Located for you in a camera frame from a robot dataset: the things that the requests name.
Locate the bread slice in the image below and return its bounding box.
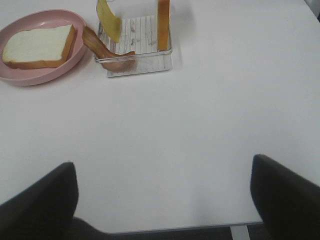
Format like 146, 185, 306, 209
1, 24, 76, 70
157, 0, 170, 51

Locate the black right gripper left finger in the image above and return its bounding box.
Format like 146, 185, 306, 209
0, 162, 108, 240

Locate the pink round plate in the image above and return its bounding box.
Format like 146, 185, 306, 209
0, 9, 87, 86

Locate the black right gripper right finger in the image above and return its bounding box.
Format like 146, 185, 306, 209
251, 154, 320, 240

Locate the clear right plastic container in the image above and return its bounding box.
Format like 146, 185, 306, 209
94, 0, 173, 78

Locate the bacon strip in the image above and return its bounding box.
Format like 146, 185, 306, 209
82, 25, 136, 73

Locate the yellow cheese slice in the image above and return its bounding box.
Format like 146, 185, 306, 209
96, 0, 122, 43

